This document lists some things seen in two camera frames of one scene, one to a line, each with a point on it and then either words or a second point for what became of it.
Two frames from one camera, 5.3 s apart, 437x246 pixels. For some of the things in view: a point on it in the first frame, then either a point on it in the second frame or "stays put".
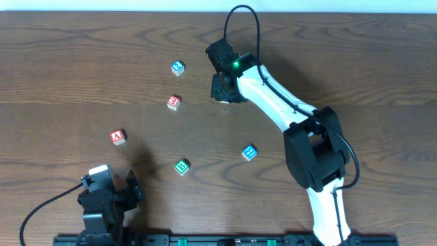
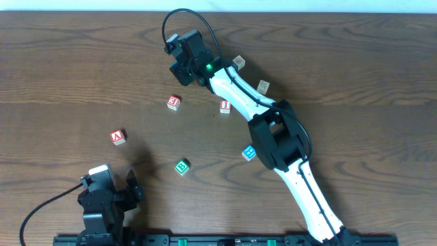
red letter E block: x=173 y=102 stays put
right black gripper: x=222 y=90 -> x=178 y=73
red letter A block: x=118 y=137 stays put
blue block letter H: x=249 y=152 stays put
